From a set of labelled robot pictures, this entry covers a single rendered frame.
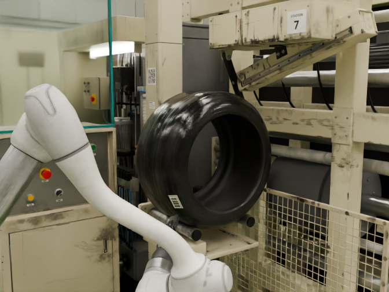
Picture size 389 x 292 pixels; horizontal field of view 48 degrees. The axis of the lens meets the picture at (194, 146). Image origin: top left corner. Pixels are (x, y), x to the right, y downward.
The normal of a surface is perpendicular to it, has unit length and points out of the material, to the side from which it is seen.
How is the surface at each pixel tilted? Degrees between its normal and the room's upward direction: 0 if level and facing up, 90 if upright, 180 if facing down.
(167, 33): 90
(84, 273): 90
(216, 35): 90
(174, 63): 90
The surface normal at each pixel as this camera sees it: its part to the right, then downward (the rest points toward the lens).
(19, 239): 0.58, 0.11
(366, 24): 0.55, -0.19
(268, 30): -0.82, 0.08
